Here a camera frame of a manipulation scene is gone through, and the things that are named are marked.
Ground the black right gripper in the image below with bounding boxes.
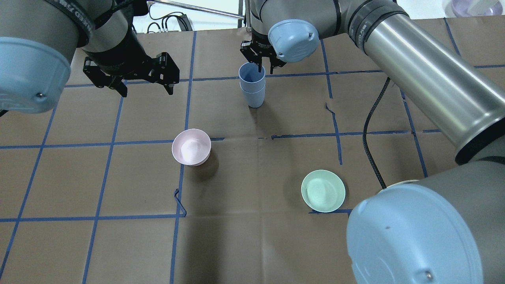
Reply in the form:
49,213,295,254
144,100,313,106
240,30,286,75

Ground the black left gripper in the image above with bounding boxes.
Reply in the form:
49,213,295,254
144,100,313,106
83,24,180,98

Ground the blue cup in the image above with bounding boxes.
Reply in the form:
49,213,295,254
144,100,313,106
241,86,266,108
238,63,266,93

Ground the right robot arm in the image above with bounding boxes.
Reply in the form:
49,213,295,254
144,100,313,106
241,0,505,284

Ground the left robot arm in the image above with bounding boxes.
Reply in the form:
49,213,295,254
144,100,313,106
0,0,179,114

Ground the pink bowl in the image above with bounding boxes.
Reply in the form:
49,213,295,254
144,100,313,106
171,128,211,167

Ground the green bowl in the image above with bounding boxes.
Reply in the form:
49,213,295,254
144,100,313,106
301,170,346,213

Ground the aluminium frame post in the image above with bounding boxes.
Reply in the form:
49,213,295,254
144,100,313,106
238,0,252,32

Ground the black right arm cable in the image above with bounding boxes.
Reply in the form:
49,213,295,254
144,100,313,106
363,77,391,190

